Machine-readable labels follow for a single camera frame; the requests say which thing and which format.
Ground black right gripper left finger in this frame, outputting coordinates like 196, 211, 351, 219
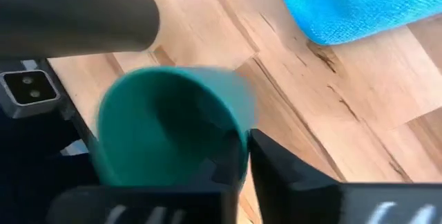
193, 131, 243, 186

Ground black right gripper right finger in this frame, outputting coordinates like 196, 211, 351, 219
247, 129, 346, 224

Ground green plastic cup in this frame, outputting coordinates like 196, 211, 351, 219
93, 65, 258, 187

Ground black plastic cup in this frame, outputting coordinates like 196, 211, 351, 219
0, 0, 161, 59

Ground blue towel cloth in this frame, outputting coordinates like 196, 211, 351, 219
277, 0, 442, 46

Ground black aluminium table frame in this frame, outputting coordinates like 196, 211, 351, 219
20, 57, 96, 158

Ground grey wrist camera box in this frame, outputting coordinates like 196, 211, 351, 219
0, 70, 62, 120

